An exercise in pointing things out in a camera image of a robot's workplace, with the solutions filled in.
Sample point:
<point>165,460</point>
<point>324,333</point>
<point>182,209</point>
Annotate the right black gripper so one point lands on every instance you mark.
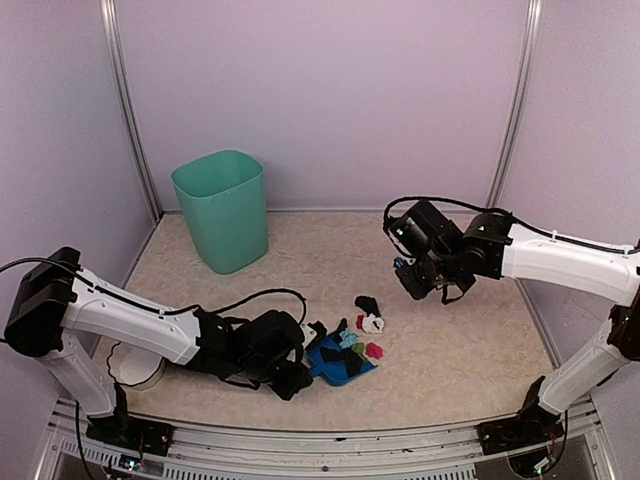
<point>414,287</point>

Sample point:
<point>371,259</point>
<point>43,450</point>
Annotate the blue plastic dustpan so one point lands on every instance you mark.
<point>333,373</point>

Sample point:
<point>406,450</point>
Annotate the teal plastic waste bin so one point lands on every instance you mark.
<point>222,199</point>

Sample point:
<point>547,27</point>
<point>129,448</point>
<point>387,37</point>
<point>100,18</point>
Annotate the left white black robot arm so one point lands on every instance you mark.
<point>59,298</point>

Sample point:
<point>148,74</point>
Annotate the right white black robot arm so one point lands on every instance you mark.
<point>436,255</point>

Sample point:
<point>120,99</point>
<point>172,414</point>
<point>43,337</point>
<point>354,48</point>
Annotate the black paper scrap right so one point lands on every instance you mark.
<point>368,305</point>

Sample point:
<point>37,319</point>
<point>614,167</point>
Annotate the white paper scrap long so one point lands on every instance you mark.
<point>372,324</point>

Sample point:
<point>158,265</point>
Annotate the pink small paper scrap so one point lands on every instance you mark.
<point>374,351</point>

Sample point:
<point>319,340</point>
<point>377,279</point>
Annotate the black scrap pile centre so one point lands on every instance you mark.
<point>344,353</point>

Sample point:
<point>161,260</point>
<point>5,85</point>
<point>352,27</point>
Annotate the white scalloped dish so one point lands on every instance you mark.
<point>133,367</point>

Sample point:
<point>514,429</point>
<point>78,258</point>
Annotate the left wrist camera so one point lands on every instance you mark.
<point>313,332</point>

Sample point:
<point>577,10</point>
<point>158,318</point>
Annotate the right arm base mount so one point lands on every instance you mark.
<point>531,425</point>

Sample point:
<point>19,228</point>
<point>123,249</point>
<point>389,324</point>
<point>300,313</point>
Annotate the front aluminium rail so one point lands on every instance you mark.
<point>200,451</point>

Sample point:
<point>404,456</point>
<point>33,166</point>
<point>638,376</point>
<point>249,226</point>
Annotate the right metal corner post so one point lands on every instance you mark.
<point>516,112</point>

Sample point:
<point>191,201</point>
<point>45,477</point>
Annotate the metal corner post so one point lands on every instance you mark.
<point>114,45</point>
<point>516,112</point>

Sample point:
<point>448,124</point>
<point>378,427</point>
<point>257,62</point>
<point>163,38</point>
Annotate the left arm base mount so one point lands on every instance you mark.
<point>125,430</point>

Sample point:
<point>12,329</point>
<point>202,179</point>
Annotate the left metal corner post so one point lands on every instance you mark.
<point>114,45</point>

